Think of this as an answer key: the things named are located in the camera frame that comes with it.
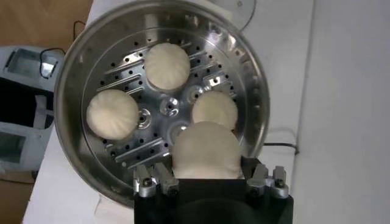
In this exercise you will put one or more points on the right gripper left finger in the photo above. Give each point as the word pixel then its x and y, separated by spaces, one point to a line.
pixel 166 179

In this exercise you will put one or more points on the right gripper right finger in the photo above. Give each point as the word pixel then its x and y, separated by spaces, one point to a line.
pixel 262 179

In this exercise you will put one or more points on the white steamed baozi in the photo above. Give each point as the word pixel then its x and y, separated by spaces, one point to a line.
pixel 112 114
pixel 167 65
pixel 214 108
pixel 207 149

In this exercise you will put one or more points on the grey robot base body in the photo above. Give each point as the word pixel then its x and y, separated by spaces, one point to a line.
pixel 18 146

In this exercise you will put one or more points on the steel steamer basket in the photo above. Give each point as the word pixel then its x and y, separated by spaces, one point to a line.
pixel 231 54

